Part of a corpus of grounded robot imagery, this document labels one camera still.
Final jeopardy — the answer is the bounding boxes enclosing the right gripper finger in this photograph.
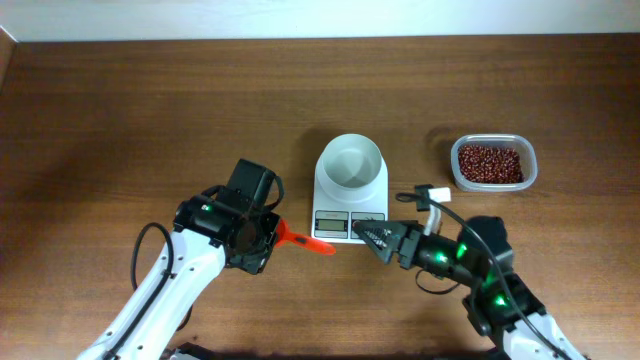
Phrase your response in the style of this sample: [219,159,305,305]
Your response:
[360,232,406,264]
[352,220,418,240]

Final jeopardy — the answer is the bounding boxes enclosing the orange measuring scoop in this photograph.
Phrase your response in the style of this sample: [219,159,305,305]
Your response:
[275,219,336,256]

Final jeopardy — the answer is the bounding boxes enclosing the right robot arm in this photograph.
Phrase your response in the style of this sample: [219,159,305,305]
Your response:
[353,216,585,359]

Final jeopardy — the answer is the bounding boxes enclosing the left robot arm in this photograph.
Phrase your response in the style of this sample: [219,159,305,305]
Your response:
[79,159,283,359]

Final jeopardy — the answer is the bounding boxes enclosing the white digital kitchen scale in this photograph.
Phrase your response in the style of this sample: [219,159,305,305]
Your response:
[311,160,389,245]

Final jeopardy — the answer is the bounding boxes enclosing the white round bowl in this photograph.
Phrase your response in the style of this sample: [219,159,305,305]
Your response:
[319,134,383,189]

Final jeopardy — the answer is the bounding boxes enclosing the red beans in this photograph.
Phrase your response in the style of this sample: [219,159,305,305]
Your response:
[457,145,524,184]

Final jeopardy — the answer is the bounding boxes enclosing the clear plastic bean container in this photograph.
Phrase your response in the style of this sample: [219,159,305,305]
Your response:
[450,134,539,192]

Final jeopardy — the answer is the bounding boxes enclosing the right black cable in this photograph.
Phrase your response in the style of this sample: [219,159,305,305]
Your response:
[395,192,574,360]

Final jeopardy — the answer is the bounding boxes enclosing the black cable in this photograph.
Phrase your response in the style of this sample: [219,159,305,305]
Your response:
[102,222,194,360]
[395,192,574,360]

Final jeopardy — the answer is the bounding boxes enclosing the left black cable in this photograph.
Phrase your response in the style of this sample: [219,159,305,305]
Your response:
[102,222,194,360]

